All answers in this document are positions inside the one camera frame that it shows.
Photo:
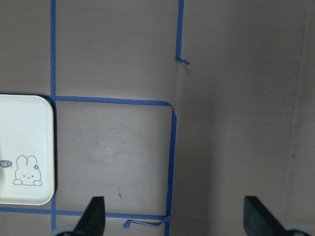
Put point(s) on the cream plastic tray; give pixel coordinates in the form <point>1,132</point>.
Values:
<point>27,170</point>

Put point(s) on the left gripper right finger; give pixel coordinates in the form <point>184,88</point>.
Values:
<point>258,220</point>

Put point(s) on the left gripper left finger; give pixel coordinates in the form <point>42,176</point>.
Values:
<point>92,222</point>

